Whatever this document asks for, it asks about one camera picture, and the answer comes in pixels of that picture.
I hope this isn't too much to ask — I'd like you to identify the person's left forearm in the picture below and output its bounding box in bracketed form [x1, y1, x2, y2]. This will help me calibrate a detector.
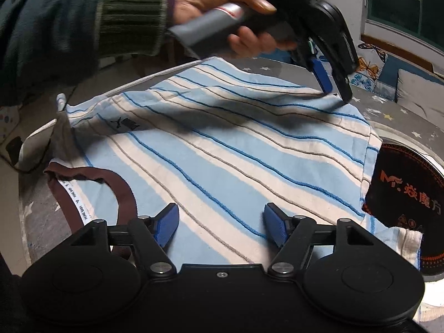
[0, 0, 179, 106]

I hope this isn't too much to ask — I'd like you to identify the butterfly print cushion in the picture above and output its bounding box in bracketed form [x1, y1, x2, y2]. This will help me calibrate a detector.
[350, 40, 387, 92]

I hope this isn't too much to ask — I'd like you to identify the dark window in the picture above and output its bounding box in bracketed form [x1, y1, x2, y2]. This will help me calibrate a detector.
[366, 0, 444, 44]

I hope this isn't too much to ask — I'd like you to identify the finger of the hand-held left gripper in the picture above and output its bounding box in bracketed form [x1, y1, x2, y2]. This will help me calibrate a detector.
[307, 54, 334, 94]
[324, 24, 359, 104]

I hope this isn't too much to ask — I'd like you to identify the black round induction hob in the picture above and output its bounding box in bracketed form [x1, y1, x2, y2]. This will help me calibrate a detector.
[362, 142, 444, 280]

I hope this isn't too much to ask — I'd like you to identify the blue sofa with wooden frame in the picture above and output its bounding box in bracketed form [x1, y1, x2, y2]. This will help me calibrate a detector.
[361, 35, 444, 92]

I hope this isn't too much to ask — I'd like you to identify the white marble hob ring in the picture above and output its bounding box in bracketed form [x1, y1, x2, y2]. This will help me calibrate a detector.
[373, 125, 444, 316]

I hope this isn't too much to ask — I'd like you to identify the blue white striped shirt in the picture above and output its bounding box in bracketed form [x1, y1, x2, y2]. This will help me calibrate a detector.
[19, 55, 424, 271]

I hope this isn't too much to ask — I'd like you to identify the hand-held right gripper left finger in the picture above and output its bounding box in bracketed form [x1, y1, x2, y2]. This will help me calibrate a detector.
[69, 203, 180, 280]

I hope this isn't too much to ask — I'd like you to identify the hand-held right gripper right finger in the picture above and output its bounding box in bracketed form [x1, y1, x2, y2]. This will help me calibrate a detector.
[264, 203, 377, 280]

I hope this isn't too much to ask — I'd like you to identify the grey star-print table cover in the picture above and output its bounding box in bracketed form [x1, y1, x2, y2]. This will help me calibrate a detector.
[19, 55, 444, 271]

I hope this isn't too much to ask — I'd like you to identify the grey pillow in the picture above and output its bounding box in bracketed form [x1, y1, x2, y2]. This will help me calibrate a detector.
[395, 69, 444, 120]

